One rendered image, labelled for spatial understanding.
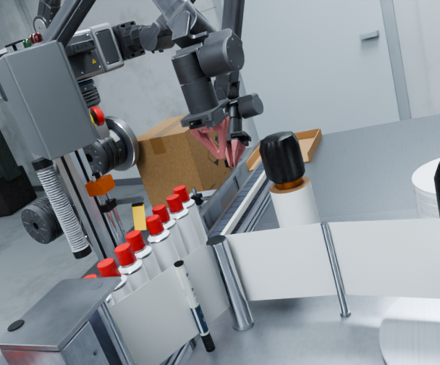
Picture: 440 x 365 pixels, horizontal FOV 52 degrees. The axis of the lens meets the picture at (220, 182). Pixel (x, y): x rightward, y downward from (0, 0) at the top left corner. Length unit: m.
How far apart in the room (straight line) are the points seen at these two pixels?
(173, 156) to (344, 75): 2.23
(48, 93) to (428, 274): 0.70
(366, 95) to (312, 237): 2.84
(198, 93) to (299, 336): 0.47
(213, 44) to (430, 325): 0.57
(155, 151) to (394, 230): 1.03
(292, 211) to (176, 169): 0.73
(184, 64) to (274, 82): 3.03
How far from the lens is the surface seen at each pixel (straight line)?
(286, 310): 0.92
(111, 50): 1.64
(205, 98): 0.82
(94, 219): 1.05
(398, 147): 1.75
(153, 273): 0.95
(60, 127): 0.86
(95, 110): 0.89
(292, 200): 0.94
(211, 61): 0.78
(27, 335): 0.63
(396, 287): 0.83
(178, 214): 1.06
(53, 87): 0.85
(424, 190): 0.94
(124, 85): 4.85
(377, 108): 3.60
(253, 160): 1.93
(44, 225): 1.94
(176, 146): 1.57
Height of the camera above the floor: 1.42
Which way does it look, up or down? 19 degrees down
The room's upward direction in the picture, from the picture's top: 18 degrees counter-clockwise
